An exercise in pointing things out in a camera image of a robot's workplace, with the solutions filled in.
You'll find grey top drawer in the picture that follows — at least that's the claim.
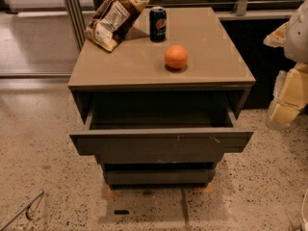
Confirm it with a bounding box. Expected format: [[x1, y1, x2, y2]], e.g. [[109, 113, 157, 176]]
[[69, 104, 255, 156]]

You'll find blue Pepsi can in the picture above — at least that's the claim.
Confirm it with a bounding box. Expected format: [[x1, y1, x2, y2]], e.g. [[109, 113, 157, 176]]
[[149, 6, 167, 42]]

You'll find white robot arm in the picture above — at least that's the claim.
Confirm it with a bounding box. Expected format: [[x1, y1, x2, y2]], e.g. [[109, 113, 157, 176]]
[[264, 0, 308, 130]]

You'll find grey bottom drawer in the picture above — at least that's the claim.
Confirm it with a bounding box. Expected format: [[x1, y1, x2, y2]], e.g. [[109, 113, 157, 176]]
[[103, 169, 215, 185]]

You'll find brown chip bag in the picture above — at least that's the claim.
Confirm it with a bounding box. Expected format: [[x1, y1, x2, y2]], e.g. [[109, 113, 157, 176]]
[[85, 0, 149, 52]]

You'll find white cable on floor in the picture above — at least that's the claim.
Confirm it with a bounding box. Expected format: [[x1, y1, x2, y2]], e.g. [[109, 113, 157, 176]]
[[299, 188, 308, 231]]

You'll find grey drawer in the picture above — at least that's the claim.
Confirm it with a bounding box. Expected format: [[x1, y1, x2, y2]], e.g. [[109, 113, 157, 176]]
[[69, 104, 255, 156], [99, 153, 222, 164], [103, 169, 215, 185]]

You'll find grey middle drawer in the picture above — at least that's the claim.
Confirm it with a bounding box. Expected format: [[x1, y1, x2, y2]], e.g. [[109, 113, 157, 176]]
[[99, 153, 222, 164]]

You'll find small black floor object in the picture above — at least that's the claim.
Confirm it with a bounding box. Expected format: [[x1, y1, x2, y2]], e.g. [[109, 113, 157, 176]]
[[115, 210, 130, 215]]

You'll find grey drawer cabinet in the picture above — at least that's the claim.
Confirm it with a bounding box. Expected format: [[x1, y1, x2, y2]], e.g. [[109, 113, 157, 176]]
[[67, 6, 257, 190]]

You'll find metal rod on floor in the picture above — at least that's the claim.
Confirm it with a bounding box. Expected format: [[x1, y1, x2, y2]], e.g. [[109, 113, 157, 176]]
[[0, 190, 44, 231]]

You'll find metal window frame post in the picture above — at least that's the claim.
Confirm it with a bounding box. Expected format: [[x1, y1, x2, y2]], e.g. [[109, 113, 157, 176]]
[[64, 0, 86, 50]]

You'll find orange fruit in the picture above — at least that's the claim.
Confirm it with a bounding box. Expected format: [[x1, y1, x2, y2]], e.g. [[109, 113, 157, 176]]
[[165, 44, 188, 69]]

